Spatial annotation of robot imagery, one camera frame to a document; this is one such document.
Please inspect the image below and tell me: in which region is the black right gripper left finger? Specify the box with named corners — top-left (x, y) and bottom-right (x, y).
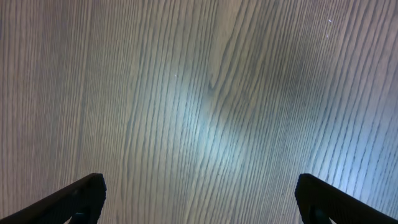
top-left (1, 173), bottom-right (106, 224)

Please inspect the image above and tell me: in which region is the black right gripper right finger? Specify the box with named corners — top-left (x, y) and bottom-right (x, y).
top-left (295, 174), bottom-right (397, 224)

